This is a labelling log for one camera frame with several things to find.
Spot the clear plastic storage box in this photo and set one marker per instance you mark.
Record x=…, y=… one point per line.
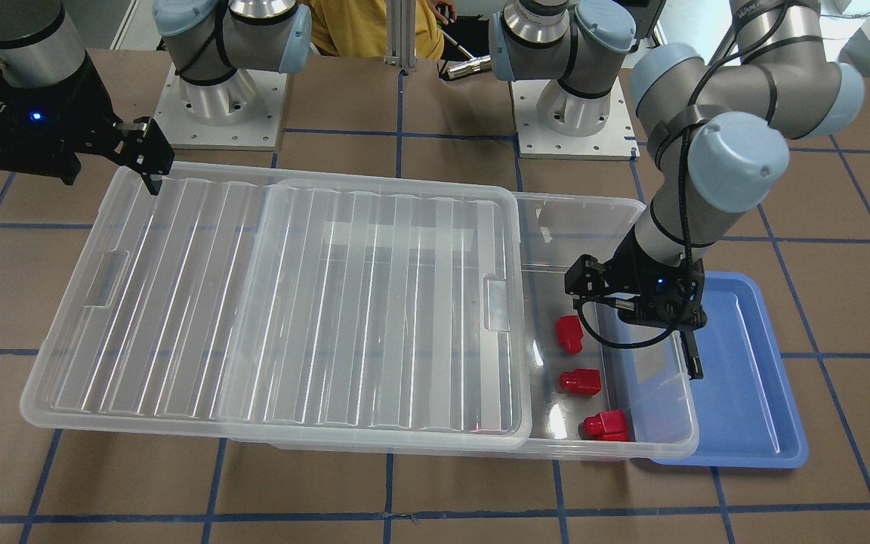
x=400, y=316

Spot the blue plastic tray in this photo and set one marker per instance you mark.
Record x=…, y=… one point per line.
x=741, y=414

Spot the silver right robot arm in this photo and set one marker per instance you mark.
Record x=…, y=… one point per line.
x=208, y=41

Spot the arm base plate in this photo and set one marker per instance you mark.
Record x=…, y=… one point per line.
x=552, y=124
x=244, y=113

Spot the red block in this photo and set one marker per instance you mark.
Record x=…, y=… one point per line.
x=608, y=425
x=581, y=381
x=570, y=333

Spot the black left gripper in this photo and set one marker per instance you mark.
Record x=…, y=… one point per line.
x=626, y=270

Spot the person in yellow shirt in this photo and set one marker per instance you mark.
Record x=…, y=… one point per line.
x=359, y=28

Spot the aluminium frame post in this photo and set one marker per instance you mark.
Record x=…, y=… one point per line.
x=400, y=35

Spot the clear plastic box lid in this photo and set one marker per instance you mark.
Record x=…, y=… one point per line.
x=140, y=339

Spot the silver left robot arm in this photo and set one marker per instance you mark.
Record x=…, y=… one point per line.
x=718, y=133

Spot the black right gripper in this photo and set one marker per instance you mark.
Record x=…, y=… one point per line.
x=81, y=102

